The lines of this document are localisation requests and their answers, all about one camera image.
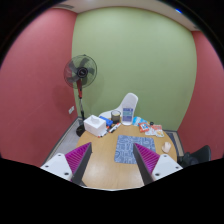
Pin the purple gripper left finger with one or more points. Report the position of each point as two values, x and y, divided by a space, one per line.
70 166

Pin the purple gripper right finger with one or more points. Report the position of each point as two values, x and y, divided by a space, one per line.
153 166

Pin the beige computer mouse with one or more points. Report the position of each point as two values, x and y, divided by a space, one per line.
166 147

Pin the white orange sticker sheet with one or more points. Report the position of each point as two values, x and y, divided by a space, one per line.
155 130

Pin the red snack packet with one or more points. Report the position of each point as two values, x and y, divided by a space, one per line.
144 126

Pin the white tissue box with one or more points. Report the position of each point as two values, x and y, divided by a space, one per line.
95 125

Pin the light blue packet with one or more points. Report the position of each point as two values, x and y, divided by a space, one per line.
137 120

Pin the red white marker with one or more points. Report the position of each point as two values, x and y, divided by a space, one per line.
115 127

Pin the dark round cup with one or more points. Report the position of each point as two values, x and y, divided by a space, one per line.
115 116

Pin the black office chair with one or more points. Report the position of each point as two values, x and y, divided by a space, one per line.
200 156

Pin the white plastic chair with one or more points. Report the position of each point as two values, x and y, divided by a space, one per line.
129 101

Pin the black standing fan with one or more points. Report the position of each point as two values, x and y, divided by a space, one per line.
80 72

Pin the white wall socket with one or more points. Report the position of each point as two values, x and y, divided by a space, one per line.
71 110

